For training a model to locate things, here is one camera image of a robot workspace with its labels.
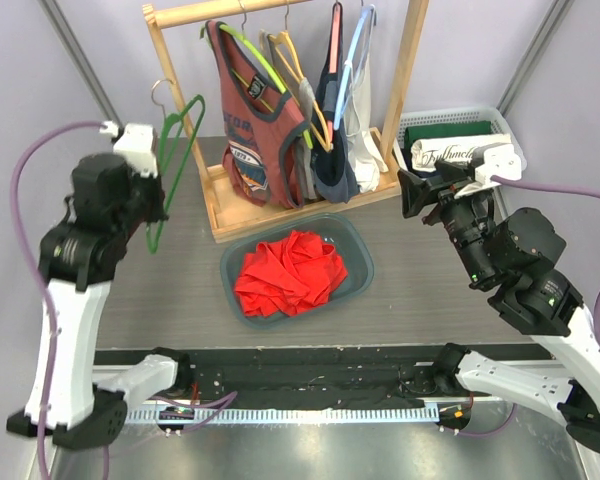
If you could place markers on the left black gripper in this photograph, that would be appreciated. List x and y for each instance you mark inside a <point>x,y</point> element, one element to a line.
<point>158,209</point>

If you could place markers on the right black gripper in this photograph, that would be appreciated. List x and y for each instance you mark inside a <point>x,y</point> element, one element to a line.
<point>438,189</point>

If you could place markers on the dark green hanger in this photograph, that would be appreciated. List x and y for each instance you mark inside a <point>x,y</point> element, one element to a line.
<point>172,128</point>

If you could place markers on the rust red printed tank top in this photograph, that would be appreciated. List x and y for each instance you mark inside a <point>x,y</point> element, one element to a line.
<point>260,154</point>

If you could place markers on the grey tank top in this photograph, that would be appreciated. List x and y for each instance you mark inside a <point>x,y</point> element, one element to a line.
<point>302,151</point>

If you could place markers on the lime green hanger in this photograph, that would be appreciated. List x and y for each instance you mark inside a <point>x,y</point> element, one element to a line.
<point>273,75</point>

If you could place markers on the yellow wooden hanger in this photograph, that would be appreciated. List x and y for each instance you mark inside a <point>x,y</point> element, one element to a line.
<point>283,51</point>

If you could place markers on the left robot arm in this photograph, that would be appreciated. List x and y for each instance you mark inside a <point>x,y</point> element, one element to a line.
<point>76,268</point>

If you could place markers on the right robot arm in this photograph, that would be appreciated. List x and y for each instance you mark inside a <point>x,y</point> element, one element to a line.
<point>515,260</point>

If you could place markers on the white tank top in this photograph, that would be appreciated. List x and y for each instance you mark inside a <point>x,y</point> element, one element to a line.
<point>363,154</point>

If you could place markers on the navy tank top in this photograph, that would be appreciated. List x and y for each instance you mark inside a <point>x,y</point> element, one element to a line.
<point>333,175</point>

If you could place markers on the light blue hanger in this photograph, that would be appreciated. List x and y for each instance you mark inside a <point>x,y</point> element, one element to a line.
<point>355,59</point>

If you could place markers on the pink hanger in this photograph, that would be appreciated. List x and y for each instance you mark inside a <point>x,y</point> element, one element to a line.
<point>332,87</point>

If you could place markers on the white printed folded cloth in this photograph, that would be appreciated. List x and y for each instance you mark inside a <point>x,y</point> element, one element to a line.
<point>426,152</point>

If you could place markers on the green folded cloth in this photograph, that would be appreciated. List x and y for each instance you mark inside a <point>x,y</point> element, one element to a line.
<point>445,130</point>

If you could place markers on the wooden clothes rack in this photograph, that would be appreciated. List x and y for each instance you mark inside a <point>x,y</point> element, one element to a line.
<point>232,217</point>

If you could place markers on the grey plastic basin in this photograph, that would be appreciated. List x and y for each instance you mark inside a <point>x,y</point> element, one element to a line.
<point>334,229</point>

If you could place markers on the white plastic basket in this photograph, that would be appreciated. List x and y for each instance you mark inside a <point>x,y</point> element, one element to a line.
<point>499,124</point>

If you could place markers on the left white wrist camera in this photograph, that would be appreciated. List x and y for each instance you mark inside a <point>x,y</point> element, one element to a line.
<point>136,144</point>

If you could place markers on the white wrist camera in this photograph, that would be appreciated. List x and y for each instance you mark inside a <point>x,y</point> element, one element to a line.
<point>498,160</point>
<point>136,144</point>

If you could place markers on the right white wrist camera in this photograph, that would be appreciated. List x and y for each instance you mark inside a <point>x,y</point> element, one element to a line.
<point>498,160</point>

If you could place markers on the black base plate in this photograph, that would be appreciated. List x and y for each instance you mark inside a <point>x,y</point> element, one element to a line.
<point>312,378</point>

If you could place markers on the white slotted cable duct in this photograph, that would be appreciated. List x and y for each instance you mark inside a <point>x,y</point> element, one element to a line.
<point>163,414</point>

